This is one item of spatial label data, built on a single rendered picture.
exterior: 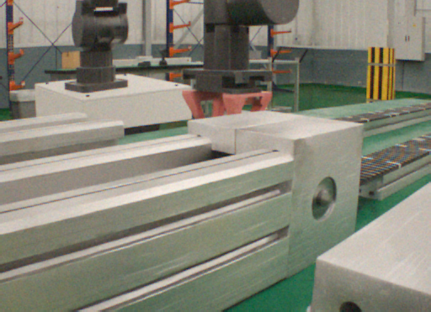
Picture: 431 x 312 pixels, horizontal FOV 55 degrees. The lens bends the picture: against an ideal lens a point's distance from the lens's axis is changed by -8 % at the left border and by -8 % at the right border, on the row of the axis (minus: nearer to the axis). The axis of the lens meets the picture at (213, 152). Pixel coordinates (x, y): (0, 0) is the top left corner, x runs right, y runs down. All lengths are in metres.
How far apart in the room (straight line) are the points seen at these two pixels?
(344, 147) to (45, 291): 0.22
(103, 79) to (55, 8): 7.69
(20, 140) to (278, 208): 0.21
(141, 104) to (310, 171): 0.66
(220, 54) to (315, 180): 0.27
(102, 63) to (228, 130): 0.66
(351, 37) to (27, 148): 12.76
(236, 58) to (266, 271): 0.31
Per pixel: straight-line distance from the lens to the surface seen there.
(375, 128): 0.89
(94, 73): 0.94
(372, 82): 6.87
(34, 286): 0.19
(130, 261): 0.21
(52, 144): 0.38
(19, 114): 5.43
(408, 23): 11.96
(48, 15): 8.51
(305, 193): 0.29
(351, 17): 13.06
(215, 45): 0.53
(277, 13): 0.48
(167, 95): 0.96
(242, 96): 0.51
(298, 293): 0.29
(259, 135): 0.29
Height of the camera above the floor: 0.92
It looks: 13 degrees down
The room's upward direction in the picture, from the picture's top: straight up
